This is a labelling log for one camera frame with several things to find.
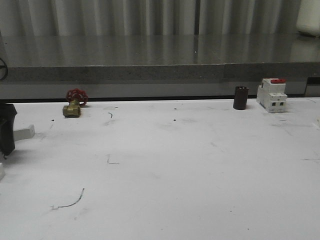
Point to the dark brown cylindrical capacitor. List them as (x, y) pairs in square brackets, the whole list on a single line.
[(240, 97)]

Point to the brass valve red handwheel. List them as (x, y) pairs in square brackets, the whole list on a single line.
[(76, 99)]

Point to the white circuit breaker red switch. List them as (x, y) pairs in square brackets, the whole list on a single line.
[(271, 95)]

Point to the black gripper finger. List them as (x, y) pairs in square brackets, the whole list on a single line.
[(7, 117)]

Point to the white appliance on counter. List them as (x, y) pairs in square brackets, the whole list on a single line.
[(308, 20)]

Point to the white half-ring pipe clamp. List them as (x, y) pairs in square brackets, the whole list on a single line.
[(19, 134)]

